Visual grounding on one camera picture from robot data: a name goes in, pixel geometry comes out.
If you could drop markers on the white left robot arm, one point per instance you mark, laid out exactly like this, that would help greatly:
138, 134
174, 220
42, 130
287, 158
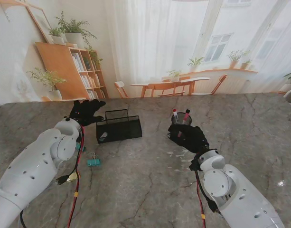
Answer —
29, 171

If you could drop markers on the printed room scene backdrop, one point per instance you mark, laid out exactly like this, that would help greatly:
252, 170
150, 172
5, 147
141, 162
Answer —
159, 35

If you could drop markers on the black mesh desk organizer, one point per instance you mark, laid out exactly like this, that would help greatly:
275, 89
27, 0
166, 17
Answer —
121, 130

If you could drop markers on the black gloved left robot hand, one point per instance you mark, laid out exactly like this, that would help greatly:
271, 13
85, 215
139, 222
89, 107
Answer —
84, 112

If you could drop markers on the pink marker with black cap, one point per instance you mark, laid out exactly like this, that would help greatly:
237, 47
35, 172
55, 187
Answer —
186, 117

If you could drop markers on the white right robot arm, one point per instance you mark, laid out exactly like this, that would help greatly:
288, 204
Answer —
221, 187

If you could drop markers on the white marker with red caps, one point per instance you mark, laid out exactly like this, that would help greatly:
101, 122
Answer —
176, 116

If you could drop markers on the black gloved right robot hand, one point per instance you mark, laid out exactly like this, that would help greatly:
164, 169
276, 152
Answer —
190, 139

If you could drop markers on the gold binder clip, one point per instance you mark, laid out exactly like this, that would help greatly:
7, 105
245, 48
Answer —
72, 177

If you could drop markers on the black mesh pen cup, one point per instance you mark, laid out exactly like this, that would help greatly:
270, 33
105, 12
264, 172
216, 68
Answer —
181, 121

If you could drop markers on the teal binder clip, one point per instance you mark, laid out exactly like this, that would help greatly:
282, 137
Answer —
78, 148
94, 162

